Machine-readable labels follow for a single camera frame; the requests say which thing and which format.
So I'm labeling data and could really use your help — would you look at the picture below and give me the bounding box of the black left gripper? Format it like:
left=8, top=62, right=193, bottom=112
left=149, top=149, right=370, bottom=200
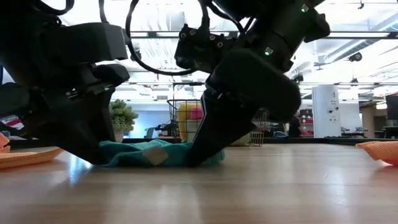
left=0, top=63, right=131, bottom=166

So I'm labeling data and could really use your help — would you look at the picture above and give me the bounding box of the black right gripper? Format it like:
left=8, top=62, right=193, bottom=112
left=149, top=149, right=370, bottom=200
left=185, top=48, right=302, bottom=168

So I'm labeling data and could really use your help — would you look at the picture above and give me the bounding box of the pink microfiber towel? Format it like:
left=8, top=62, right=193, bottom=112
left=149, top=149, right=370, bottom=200
left=189, top=106, right=205, bottom=121

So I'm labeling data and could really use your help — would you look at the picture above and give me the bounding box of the yellow microfiber towel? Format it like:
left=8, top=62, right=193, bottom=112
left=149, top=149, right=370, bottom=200
left=177, top=103, right=205, bottom=142

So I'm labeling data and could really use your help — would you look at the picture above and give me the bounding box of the wire basket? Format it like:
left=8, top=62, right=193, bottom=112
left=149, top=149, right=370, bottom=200
left=167, top=98, right=266, bottom=147

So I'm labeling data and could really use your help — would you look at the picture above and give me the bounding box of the teal microfiber towel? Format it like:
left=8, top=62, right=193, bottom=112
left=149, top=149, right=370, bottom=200
left=98, top=139, right=226, bottom=168

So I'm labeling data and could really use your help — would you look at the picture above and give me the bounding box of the orange microfiber towel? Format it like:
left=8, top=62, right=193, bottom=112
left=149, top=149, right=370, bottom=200
left=0, top=132, right=65, bottom=170
left=356, top=140, right=398, bottom=166

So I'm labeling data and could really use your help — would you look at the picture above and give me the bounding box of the artificial green potted plant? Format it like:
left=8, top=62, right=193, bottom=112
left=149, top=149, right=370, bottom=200
left=108, top=98, right=139, bottom=143

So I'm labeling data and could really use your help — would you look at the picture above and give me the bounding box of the black background gantry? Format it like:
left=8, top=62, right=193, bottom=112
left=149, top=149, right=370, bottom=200
left=172, top=81, right=206, bottom=100

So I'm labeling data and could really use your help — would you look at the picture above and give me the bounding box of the red padded bar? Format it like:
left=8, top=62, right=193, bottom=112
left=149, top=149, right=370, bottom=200
left=2, top=116, right=24, bottom=130

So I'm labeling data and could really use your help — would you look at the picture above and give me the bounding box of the person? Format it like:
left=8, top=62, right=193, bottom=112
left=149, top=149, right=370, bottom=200
left=287, top=113, right=302, bottom=138

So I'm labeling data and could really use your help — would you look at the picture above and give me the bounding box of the shelf with red bins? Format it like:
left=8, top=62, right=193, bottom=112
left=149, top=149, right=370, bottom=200
left=300, top=108, right=313, bottom=136

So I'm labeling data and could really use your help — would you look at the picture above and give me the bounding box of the white column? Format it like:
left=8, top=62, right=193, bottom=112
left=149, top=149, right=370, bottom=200
left=312, top=85, right=341, bottom=137

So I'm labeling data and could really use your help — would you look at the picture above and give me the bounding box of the black monitor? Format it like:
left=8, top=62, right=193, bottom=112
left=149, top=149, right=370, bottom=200
left=385, top=95, right=398, bottom=121

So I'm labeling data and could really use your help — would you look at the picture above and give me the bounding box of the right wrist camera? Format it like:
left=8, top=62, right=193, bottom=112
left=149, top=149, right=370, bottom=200
left=174, top=24, right=238, bottom=75

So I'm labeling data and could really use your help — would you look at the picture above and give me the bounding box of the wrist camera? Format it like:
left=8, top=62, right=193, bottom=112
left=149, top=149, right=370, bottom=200
left=70, top=22, right=129, bottom=62
left=174, top=24, right=238, bottom=75

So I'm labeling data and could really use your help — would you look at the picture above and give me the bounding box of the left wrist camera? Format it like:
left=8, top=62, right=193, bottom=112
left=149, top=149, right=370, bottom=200
left=70, top=22, right=129, bottom=62

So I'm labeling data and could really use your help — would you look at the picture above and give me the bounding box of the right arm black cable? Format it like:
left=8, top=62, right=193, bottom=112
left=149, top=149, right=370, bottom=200
left=126, top=0, right=210, bottom=77

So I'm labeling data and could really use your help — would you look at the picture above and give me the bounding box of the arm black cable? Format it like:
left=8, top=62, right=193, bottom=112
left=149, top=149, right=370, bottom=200
left=30, top=0, right=106, bottom=25
left=126, top=0, right=210, bottom=77

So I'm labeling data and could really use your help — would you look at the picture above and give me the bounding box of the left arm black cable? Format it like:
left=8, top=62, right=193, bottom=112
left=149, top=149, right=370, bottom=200
left=30, top=0, right=106, bottom=25

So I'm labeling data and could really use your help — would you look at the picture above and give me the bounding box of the black overhead frame beam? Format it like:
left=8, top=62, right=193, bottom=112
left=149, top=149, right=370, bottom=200
left=129, top=30, right=398, bottom=40

